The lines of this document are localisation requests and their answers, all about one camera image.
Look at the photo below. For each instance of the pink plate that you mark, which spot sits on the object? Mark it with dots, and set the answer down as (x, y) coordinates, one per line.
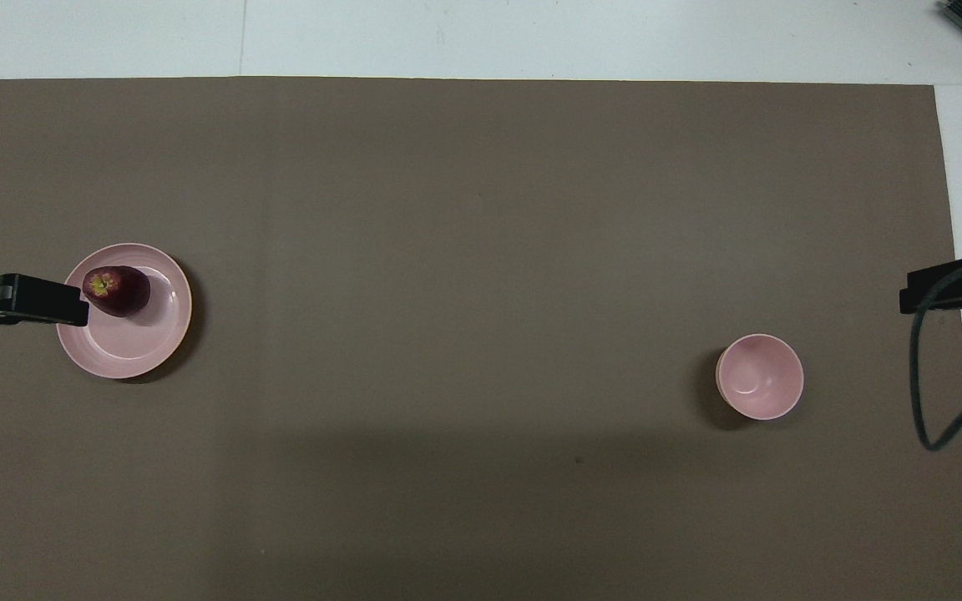
(134, 342)

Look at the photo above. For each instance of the dark red apple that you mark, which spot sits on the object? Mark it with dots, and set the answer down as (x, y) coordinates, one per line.
(124, 294)

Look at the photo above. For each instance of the pink bowl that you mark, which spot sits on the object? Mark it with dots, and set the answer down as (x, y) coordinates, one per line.
(761, 377)

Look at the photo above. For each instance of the brown table mat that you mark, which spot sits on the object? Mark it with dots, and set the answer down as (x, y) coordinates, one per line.
(464, 334)

